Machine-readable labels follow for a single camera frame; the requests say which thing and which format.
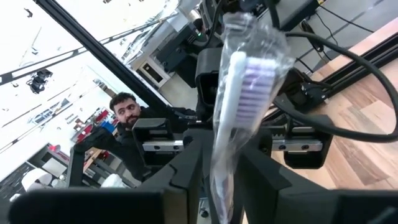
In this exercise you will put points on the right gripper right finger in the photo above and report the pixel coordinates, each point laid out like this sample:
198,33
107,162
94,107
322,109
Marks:
311,208

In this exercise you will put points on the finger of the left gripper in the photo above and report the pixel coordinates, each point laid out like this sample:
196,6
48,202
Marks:
197,132
261,140

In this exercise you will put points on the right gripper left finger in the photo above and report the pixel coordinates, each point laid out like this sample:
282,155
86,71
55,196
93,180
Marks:
124,208

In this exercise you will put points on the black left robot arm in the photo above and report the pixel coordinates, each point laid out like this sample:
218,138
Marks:
183,53

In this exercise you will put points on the person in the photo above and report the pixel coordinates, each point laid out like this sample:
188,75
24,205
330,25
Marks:
127,110

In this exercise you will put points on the black ceiling spot lamp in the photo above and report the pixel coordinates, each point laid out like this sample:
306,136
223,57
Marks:
38,81

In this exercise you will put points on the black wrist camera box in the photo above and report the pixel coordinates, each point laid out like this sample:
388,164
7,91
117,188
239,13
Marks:
206,81

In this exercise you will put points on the black frame post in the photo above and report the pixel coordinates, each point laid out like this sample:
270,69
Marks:
102,53

